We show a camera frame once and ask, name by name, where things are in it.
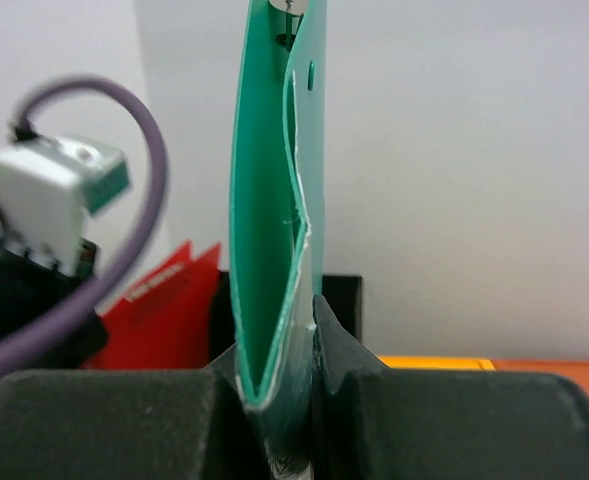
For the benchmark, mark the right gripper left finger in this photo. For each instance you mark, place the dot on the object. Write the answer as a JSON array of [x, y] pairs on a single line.
[[90, 424]]

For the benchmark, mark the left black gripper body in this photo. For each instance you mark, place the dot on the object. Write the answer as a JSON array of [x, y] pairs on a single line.
[[28, 290]]

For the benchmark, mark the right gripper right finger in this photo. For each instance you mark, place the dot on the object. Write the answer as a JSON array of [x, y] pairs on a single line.
[[370, 421]]

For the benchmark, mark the red folder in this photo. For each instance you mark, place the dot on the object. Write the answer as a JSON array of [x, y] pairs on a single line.
[[162, 321]]

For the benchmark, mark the black mesh file organizer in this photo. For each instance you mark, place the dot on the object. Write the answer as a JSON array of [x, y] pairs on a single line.
[[342, 292]]

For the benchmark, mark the orange yellow drawer cabinet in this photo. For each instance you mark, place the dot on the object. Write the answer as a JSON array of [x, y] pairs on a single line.
[[575, 370]]

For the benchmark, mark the green folder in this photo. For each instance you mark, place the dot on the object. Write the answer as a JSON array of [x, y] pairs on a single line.
[[277, 212]]

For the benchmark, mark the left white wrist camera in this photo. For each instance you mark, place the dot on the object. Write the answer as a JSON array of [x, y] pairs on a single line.
[[49, 186]]

